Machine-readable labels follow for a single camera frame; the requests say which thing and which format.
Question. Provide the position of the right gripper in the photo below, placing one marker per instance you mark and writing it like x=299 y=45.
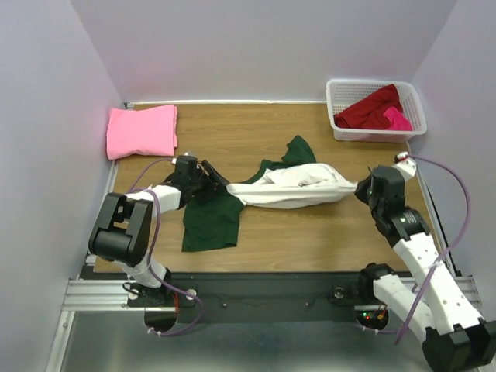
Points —
x=360 y=191

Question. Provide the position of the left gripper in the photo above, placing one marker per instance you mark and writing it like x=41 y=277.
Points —
x=208 y=194

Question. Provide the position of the white and green t-shirt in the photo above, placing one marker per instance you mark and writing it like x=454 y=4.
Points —
x=298 y=180

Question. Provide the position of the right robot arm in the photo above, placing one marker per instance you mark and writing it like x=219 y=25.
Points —
x=453 y=333

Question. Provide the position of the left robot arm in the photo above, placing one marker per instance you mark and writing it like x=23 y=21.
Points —
x=126 y=229

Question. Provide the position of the folded pink t-shirt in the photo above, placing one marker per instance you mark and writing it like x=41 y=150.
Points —
x=148 y=132

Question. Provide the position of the dark red t-shirt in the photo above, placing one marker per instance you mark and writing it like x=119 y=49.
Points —
x=369 y=112

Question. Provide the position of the magenta t-shirt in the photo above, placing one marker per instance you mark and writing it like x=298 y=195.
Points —
x=397 y=121

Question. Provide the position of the white plastic basket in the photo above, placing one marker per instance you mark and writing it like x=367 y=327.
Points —
x=342 y=93

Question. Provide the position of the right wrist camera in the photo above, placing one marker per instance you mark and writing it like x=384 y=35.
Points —
x=405 y=165

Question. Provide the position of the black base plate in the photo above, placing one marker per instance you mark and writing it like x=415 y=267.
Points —
x=255 y=298

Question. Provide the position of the aluminium frame rail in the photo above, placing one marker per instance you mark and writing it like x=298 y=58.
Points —
x=95 y=296

